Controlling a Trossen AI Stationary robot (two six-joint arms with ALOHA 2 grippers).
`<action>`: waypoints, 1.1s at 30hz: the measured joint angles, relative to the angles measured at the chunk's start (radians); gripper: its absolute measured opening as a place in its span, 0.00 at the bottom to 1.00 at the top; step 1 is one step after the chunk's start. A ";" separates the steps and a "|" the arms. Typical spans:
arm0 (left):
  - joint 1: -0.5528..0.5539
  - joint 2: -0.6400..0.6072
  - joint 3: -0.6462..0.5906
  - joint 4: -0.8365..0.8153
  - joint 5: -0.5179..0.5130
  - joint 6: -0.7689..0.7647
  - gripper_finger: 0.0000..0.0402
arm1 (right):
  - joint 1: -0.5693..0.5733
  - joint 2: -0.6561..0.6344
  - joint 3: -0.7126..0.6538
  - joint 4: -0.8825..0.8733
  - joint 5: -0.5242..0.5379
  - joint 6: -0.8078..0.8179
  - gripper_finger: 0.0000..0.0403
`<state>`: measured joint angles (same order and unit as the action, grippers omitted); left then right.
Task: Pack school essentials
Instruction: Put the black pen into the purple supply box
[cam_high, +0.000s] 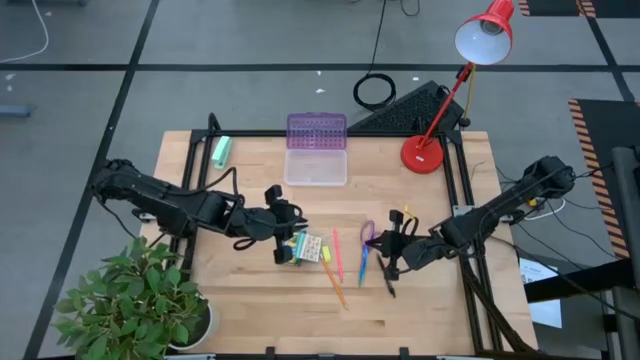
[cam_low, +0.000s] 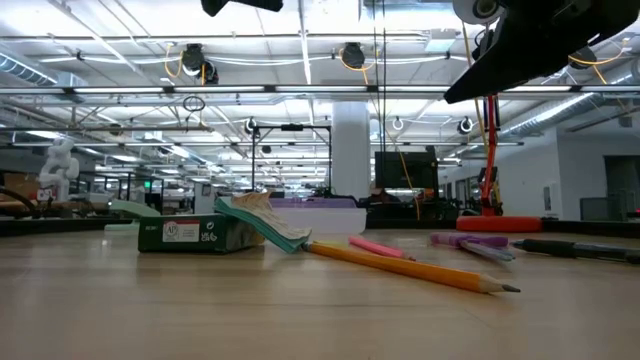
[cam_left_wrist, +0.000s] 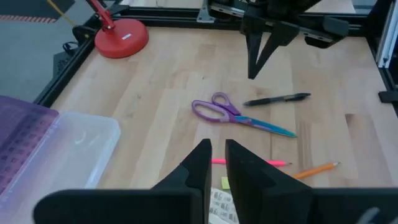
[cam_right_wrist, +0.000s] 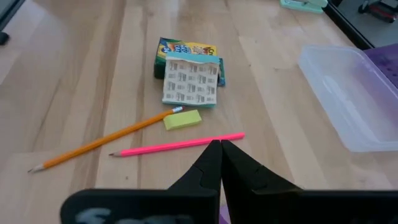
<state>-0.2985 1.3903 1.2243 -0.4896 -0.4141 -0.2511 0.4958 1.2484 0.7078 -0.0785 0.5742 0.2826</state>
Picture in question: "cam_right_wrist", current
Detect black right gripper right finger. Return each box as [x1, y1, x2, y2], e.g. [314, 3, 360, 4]
[221, 139, 398, 224]

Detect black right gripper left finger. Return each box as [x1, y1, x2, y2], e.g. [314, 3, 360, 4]
[60, 139, 223, 224]

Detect pink pencil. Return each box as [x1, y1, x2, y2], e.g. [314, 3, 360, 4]
[108, 132, 246, 158]

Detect yellow-green eraser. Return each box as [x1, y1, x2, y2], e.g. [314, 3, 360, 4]
[163, 109, 203, 131]

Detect orange pencil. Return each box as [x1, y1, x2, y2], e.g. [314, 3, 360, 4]
[27, 105, 185, 174]

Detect teal notepad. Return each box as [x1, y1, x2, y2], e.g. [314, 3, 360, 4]
[161, 51, 221, 109]

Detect green yellow crayon box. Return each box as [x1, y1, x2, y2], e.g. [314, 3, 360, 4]
[154, 37, 226, 87]

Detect clear plastic pencil case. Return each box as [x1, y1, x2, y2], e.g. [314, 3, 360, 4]
[297, 44, 398, 153]

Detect purple plastic basket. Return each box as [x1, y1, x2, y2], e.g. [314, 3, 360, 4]
[363, 42, 398, 88]

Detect mint green stapler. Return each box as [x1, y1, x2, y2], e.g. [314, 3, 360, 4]
[279, 0, 329, 14]

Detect red black cart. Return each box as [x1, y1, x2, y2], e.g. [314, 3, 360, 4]
[357, 0, 398, 24]

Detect black table edge rail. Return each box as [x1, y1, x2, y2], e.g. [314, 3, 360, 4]
[0, 0, 25, 32]
[323, 0, 376, 50]

